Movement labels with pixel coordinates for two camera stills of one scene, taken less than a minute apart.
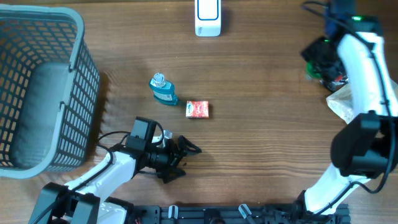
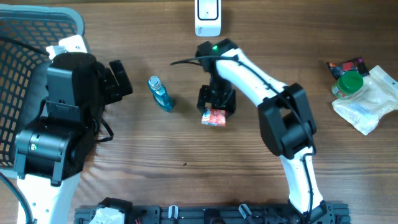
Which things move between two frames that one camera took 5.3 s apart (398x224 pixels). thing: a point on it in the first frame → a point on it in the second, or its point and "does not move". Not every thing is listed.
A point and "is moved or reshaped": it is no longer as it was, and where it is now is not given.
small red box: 197,109 → 214,117
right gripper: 326,72 → 229,104
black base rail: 237,214 does not move
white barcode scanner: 208,18 does not move
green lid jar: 310,70 → 349,83
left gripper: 175,157 → 113,92
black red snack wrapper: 334,83 is moved or reshaped
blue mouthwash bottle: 163,90 is moved or reshaped
